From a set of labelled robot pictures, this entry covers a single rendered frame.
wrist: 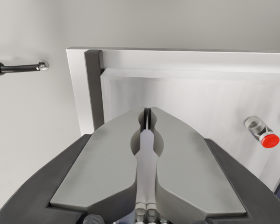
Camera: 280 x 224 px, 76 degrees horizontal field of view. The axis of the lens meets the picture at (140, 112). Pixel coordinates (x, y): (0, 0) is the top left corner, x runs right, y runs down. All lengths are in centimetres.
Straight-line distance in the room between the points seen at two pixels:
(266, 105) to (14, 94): 145
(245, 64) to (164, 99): 11
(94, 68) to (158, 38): 91
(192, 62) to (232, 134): 13
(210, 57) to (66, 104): 120
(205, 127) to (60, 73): 111
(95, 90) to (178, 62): 11
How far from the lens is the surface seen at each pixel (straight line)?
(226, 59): 26
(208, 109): 27
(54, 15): 123
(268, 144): 28
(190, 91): 26
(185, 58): 24
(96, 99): 24
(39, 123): 155
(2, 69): 132
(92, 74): 23
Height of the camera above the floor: 111
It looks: 62 degrees down
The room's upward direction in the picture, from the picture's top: 174 degrees counter-clockwise
